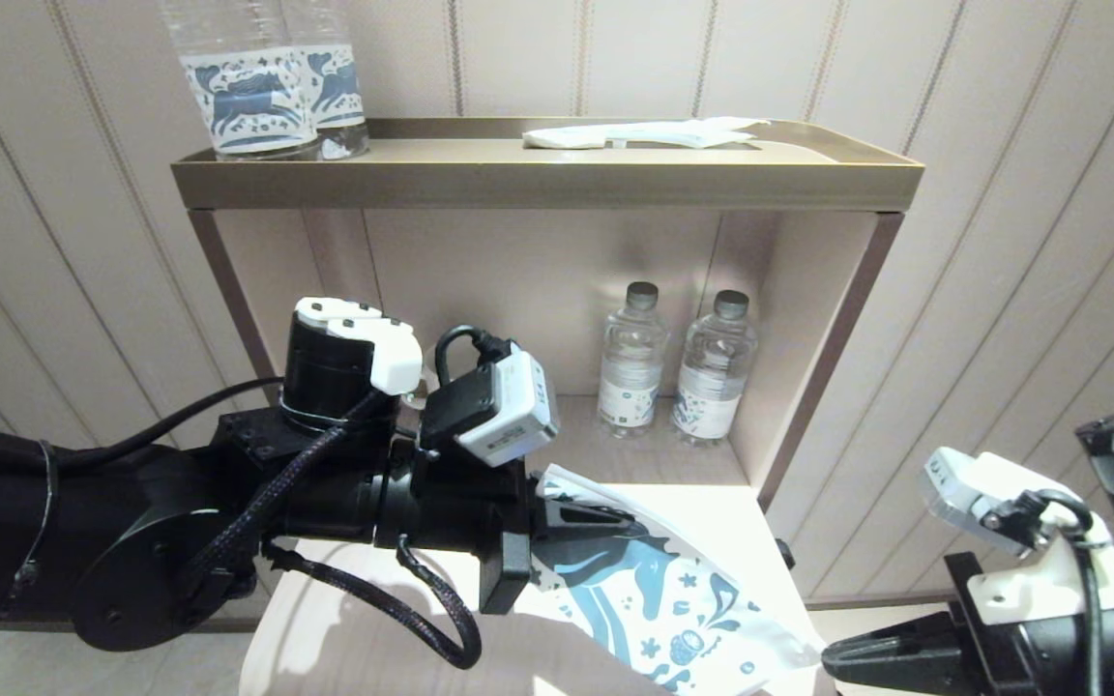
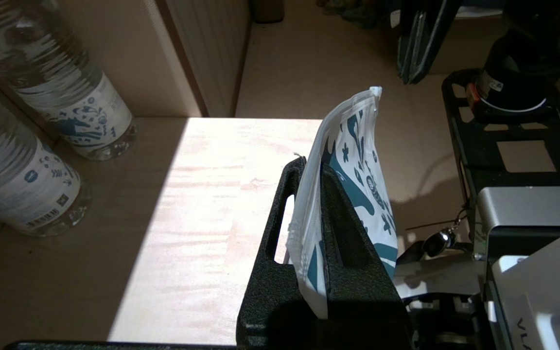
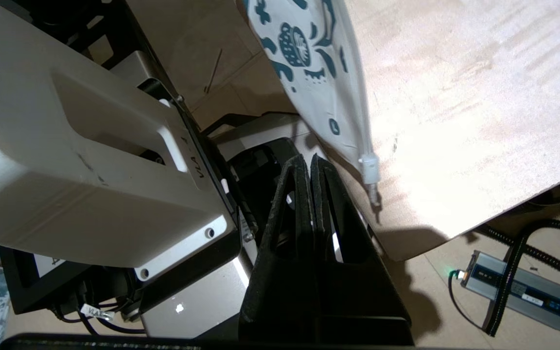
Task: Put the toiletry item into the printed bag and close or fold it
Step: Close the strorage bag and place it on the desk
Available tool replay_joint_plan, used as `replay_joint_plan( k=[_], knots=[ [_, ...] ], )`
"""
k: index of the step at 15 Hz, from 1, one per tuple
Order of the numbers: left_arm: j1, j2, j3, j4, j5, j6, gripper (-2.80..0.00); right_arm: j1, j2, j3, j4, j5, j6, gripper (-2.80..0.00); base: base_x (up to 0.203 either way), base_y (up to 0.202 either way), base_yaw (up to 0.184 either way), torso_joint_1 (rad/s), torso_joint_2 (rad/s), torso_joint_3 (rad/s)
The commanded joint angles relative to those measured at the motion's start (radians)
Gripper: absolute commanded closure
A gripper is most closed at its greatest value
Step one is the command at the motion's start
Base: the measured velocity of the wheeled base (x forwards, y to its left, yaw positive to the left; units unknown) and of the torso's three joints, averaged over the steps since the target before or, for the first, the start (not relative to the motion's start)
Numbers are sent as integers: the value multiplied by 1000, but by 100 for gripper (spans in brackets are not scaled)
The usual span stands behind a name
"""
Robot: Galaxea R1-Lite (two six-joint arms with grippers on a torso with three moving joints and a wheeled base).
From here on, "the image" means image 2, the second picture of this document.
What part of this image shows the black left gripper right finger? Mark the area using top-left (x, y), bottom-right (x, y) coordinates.
top-left (320, 164), bottom-right (414, 347)

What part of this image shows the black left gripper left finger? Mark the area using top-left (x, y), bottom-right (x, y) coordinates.
top-left (237, 156), bottom-right (311, 347)

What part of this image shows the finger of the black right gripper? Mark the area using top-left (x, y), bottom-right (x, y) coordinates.
top-left (397, 0), bottom-right (427, 84)
top-left (412, 0), bottom-right (461, 85)

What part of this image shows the white horse-print paper pouch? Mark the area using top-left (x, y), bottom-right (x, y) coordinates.
top-left (286, 87), bottom-right (399, 320)

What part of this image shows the multicolour fabric pile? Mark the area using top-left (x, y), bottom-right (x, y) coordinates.
top-left (316, 0), bottom-right (397, 27)

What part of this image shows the black key fob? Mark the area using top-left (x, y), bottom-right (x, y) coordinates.
top-left (422, 228), bottom-right (457, 259)

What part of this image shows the brown cylindrical bin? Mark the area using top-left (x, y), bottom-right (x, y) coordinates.
top-left (252, 0), bottom-right (285, 24)

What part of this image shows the white silver robot torso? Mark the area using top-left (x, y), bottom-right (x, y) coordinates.
top-left (473, 186), bottom-right (560, 350)

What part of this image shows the small clear water bottle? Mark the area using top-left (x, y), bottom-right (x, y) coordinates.
top-left (0, 0), bottom-right (138, 161)
top-left (0, 73), bottom-right (92, 238)

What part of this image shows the black cylinder with white ring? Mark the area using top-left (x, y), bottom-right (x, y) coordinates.
top-left (470, 0), bottom-right (560, 113)

